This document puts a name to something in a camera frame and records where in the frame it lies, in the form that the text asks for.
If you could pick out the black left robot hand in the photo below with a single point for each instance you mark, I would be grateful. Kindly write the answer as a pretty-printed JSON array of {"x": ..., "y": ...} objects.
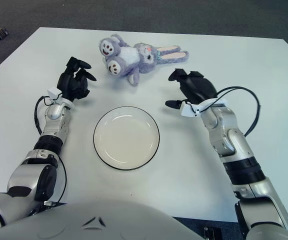
[{"x": 71, "y": 85}]

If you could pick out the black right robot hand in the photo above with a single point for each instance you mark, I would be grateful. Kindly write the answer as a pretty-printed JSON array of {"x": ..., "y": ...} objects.
[{"x": 199, "y": 87}]

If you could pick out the purple plush bunny doll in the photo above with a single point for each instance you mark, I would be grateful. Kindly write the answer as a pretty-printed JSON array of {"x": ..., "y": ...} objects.
[{"x": 129, "y": 56}]

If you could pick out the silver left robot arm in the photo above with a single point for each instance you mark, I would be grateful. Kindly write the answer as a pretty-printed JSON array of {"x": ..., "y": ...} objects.
[{"x": 54, "y": 125}]

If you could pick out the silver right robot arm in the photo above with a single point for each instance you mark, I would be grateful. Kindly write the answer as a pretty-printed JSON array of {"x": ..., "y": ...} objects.
[{"x": 234, "y": 140}]

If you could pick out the white plate with black rim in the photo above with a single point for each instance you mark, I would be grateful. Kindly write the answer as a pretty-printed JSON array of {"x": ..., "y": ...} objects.
[{"x": 126, "y": 137}]

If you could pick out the grey robot torso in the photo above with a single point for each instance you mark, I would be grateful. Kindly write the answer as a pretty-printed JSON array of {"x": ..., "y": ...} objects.
[{"x": 84, "y": 220}]

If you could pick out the black metal bracket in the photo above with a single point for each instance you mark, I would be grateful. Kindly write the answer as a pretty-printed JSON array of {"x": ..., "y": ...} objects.
[{"x": 211, "y": 233}]

